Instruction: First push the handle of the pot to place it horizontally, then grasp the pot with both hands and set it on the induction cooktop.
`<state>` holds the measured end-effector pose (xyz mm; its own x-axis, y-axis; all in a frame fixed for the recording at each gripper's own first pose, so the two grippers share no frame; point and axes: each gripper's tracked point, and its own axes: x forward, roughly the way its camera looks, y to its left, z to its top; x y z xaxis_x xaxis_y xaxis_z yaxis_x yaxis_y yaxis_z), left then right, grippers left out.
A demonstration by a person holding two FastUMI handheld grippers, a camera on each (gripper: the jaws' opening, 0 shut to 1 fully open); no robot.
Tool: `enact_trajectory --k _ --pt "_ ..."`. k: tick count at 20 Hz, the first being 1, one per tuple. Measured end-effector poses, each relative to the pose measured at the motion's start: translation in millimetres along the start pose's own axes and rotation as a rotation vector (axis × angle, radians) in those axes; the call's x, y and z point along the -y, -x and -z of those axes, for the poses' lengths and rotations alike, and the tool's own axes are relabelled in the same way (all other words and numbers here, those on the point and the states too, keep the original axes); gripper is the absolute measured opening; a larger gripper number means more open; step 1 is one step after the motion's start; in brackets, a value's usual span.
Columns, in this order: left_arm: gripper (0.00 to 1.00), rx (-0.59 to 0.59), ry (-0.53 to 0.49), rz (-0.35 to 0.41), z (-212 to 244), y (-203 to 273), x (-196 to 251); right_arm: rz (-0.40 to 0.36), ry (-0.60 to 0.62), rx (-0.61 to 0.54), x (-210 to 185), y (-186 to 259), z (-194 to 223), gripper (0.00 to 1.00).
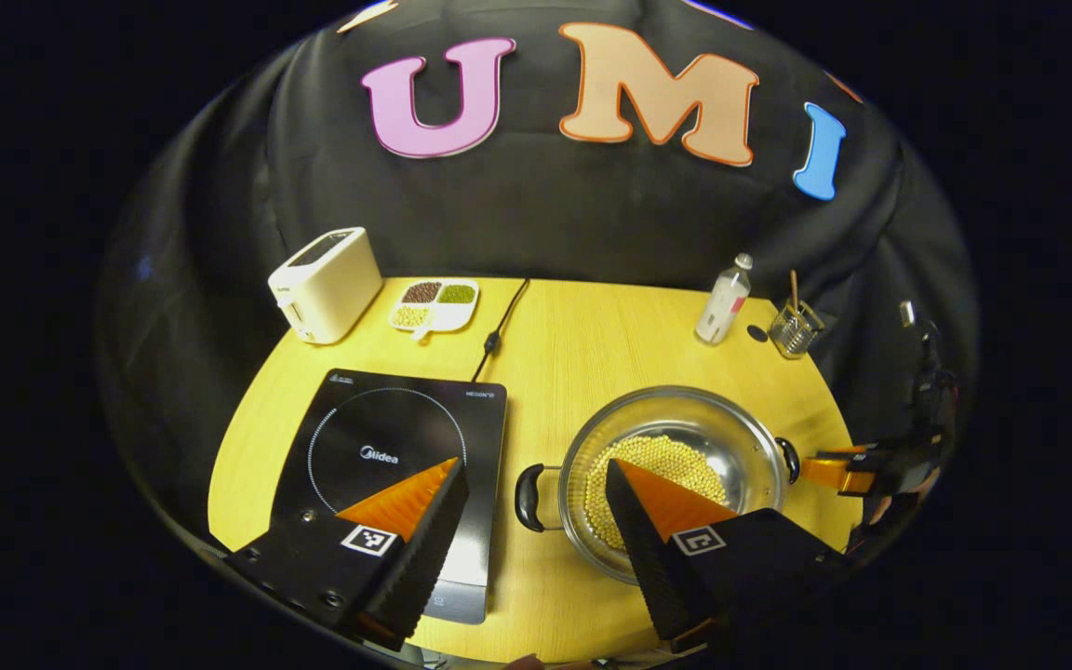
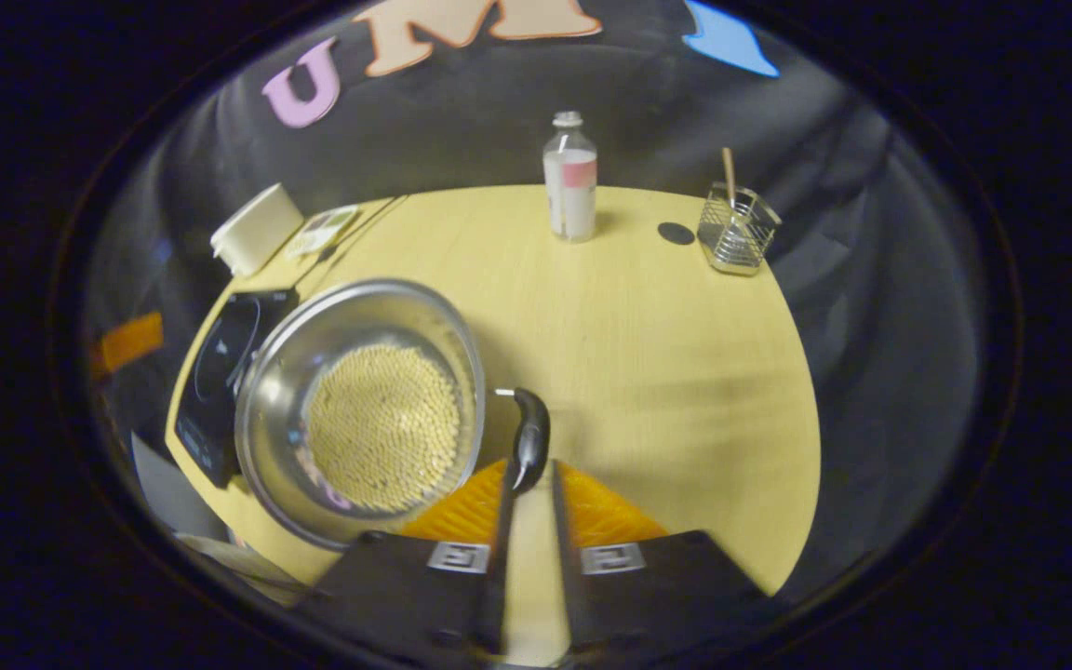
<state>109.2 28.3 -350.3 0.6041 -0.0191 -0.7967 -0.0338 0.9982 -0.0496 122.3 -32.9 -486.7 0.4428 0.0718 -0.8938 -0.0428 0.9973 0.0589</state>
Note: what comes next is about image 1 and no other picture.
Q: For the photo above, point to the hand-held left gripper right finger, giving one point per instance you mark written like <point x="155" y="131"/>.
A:
<point x="648" y="558"/>

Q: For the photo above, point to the clear plastic bottle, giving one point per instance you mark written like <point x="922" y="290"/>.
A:
<point x="722" y="302"/>

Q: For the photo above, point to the wooden stick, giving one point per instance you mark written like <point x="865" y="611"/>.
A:
<point x="794" y="290"/>

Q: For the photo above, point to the white toaster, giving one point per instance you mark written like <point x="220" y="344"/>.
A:
<point x="327" y="279"/>

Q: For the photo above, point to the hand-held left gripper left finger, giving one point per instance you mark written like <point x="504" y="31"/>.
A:
<point x="424" y="558"/>

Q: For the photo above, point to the pile of yellow soybeans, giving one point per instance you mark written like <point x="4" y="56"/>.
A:
<point x="666" y="456"/>

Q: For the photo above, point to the small black bottle cap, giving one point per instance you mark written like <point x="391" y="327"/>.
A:
<point x="757" y="332"/>

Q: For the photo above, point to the black induction cooktop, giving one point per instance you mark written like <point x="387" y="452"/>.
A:
<point x="387" y="419"/>

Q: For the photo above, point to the white divided bean dish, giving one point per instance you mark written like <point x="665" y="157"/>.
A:
<point x="434" y="312"/>

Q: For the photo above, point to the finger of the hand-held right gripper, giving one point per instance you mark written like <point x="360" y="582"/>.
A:
<point x="834" y="470"/>

